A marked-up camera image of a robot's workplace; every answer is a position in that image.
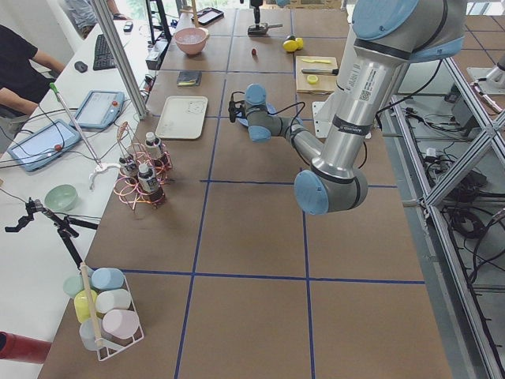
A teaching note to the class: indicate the far teach pendant tablet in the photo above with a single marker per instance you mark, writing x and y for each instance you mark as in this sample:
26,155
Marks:
99,109

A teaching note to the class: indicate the pink bowl with ice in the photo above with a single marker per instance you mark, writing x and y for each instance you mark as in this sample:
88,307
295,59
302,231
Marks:
191,40

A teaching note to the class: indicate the wooden stand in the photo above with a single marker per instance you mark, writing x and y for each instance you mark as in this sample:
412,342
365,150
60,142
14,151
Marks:
195,16

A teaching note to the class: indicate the computer mouse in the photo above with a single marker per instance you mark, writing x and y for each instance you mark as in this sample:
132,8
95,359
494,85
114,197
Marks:
80,66

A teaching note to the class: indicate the aluminium frame post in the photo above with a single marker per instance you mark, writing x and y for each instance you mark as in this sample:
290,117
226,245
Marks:
109,30

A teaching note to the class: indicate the green bowl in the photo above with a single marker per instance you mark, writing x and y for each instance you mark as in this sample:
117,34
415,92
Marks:
61,198

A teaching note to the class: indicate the white wire cup rack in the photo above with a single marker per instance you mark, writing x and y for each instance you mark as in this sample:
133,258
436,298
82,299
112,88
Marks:
109,345

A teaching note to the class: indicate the lemon half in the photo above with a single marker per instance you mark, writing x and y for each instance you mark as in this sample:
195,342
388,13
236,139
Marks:
312,79

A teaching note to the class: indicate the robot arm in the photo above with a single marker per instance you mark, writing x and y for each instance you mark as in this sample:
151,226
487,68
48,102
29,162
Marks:
384,35
256,4

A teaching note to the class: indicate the white cup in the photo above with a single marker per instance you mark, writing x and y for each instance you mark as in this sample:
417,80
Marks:
118,299

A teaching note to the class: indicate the tea bottle middle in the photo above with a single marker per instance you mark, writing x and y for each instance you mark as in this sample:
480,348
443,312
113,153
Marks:
129,166

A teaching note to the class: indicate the yellow plastic knife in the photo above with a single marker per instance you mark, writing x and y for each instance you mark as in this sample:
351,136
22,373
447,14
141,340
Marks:
318,61

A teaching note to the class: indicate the teach pendant tablet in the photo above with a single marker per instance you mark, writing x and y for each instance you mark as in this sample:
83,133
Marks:
44,146
99,109

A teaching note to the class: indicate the pink cup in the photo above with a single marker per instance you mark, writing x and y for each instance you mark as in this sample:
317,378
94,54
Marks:
121,323

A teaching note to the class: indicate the tea bottle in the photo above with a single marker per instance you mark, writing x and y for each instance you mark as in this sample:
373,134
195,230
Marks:
150,184
129,166
154,146

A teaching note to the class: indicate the grey folded cloth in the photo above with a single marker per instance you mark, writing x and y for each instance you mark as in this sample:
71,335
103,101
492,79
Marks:
189,78

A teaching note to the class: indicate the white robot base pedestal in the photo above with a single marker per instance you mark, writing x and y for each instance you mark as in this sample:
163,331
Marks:
323,113

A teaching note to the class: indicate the red cylinder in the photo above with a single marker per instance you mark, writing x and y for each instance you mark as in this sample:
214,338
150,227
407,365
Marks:
24,349

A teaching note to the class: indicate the black keyboard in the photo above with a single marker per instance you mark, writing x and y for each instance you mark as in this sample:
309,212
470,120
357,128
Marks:
103,58

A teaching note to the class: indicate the pale blue cup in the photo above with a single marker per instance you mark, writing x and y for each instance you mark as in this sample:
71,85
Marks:
87,335

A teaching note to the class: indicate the tea bottle front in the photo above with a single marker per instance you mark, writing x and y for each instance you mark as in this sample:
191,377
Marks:
150,184

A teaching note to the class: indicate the seated person black shirt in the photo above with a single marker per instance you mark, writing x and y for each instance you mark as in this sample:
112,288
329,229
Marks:
22,86

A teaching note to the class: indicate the tea bottle back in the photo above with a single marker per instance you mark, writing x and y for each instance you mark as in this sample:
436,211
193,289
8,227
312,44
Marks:
154,146

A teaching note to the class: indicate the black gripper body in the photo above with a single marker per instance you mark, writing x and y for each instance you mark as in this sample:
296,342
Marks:
240,117

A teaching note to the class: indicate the near teach pendant tablet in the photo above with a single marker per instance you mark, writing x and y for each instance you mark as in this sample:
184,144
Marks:
44,146

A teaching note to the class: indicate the grabber stick tool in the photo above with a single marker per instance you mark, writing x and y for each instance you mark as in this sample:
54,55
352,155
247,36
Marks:
100,166

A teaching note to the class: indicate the wooden cutting board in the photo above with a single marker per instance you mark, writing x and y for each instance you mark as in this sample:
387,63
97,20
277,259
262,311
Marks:
325,85

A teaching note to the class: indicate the yellow lemon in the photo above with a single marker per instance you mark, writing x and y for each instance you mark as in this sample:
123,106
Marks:
290,45
300,43

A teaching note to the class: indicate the copper wire bottle rack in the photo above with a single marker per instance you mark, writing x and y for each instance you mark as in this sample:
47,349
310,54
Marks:
128,189

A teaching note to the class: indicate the yellow cup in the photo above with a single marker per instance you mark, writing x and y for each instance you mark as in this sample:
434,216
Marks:
81,306

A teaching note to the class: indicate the metal scoop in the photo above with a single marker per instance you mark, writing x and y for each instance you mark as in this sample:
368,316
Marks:
261,29

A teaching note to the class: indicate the blue plate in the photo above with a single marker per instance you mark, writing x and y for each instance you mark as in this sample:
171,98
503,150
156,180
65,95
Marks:
243,120

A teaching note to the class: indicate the cream bear tray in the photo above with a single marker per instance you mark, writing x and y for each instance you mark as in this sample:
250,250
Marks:
182,117

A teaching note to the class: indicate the green cup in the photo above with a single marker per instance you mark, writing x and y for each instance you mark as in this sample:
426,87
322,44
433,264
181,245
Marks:
73,285

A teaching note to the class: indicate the steel knife handle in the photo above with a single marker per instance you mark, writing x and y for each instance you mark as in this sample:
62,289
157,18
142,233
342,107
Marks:
329,72

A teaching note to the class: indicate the black tray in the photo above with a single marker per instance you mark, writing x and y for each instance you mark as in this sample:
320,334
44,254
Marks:
208,15

